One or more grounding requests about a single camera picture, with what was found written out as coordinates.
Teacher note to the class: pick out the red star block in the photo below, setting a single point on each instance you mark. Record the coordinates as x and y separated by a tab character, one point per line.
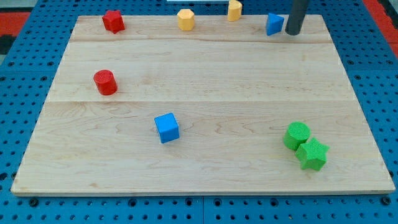
113	21

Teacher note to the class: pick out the red cylinder block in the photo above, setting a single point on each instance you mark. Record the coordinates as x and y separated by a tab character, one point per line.
105	82

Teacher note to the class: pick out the yellow pentagon block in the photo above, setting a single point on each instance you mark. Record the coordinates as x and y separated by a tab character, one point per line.
234	10

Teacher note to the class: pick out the blue cube block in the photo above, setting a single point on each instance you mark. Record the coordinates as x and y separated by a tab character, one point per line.
167	127

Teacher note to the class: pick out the yellow hexagon block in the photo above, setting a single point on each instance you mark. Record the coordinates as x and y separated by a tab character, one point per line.
186	19

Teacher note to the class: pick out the green cylinder block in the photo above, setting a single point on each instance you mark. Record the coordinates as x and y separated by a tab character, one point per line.
296	134

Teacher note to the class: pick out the green star block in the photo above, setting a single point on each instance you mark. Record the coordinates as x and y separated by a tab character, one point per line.
312	155

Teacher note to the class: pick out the blue triangle block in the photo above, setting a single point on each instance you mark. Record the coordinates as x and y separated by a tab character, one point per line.
274	24

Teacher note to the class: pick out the wooden board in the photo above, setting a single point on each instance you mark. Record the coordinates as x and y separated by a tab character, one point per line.
233	91

